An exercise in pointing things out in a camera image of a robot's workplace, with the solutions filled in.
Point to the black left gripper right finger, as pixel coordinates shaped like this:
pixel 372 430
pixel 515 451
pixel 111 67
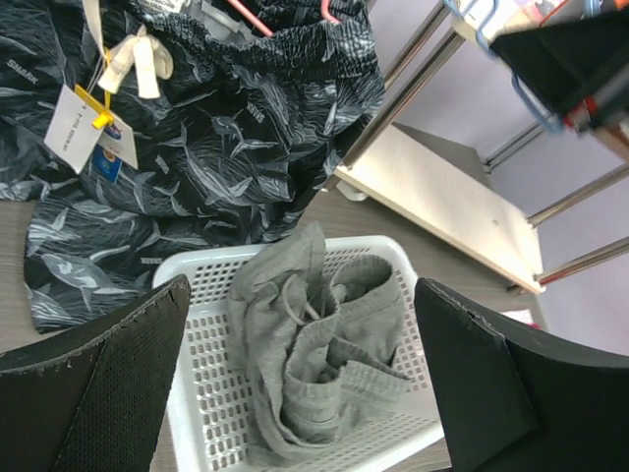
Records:
pixel 516 398

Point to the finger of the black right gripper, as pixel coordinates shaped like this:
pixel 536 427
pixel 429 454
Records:
pixel 572 70

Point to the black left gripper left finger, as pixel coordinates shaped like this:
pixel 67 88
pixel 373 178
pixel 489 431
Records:
pixel 93 397

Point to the light blue hanger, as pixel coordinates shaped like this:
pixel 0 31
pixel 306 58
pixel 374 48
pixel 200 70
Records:
pixel 511 74

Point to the grey shorts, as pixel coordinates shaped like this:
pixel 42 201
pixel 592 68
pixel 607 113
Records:
pixel 318 349

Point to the dark patterned shark shorts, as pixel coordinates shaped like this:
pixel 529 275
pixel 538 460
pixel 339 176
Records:
pixel 142 129

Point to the pink hanger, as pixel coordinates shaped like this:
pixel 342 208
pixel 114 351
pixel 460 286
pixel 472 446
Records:
pixel 269 17

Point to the white plastic basket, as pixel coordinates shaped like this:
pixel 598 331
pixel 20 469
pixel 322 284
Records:
pixel 209 408

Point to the white two-tier shelf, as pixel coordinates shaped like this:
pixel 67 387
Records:
pixel 395 170

